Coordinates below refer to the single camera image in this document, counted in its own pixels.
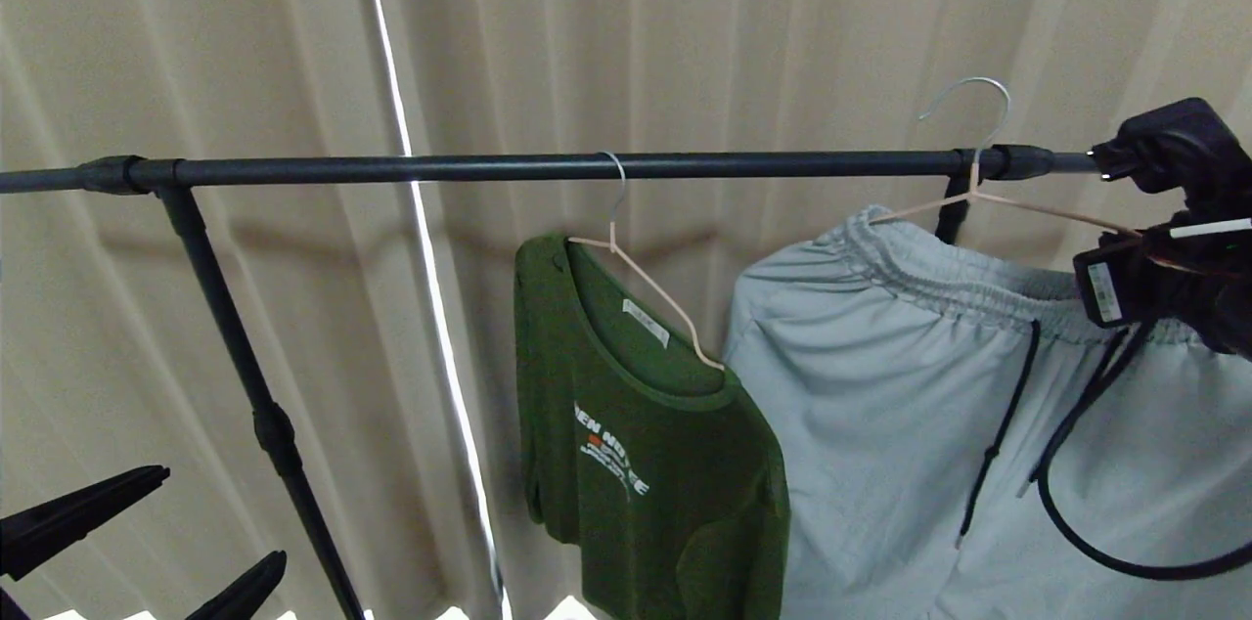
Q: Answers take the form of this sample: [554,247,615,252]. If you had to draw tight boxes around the pink clothes hanger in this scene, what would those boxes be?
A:
[869,77,1145,240]
[567,151,727,372]

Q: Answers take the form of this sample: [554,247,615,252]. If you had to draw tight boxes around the black cable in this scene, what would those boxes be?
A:
[1027,322,1252,582]

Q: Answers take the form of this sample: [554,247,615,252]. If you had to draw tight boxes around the black clothes rack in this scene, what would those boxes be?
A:
[0,144,1101,620]

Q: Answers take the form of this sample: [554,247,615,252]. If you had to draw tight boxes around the pale grey shorts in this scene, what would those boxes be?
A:
[722,204,1252,620]

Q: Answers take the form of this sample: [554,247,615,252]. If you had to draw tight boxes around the green long-sleeved shirt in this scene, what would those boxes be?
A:
[514,234,791,620]

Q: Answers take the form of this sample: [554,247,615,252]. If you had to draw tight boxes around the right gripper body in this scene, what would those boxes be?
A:
[1072,231,1180,328]

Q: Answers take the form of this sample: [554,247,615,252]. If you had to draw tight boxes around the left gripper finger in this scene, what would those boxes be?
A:
[0,465,171,582]
[184,551,289,620]

